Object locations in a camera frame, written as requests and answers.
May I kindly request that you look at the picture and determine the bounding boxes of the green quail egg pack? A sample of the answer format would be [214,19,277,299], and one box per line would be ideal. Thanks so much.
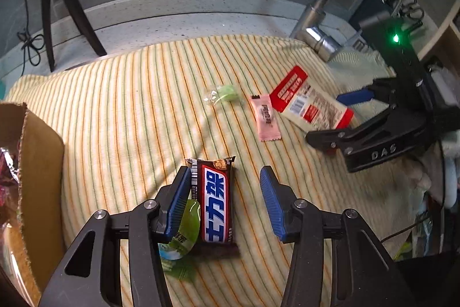
[158,199,200,261]

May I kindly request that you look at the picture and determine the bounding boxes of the green candy wrapper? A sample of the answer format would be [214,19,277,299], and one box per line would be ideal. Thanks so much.
[161,255,196,283]

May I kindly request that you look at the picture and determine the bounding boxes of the Snickers bar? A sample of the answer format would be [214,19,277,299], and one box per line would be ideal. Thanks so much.
[185,157,235,245]

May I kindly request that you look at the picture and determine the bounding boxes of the red white jerky bag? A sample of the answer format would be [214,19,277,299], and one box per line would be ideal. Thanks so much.
[269,65,354,132]

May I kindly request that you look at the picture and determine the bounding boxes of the pink candy wrapper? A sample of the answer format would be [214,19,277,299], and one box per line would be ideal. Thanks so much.
[250,94,281,142]

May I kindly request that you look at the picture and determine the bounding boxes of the red date snack pack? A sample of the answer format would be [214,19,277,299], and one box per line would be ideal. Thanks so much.
[1,147,20,225]

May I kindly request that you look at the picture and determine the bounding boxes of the small green candy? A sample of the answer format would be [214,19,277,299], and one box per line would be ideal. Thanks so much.
[203,85,239,106]

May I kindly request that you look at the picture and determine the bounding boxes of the black scissors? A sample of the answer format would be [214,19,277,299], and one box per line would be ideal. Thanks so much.
[382,0,425,36]

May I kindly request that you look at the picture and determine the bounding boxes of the brown cardboard box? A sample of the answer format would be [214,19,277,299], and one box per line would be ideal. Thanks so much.
[1,102,65,306]

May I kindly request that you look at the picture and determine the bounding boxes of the striped yellow cloth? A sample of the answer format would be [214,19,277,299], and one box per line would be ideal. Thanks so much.
[6,35,414,306]

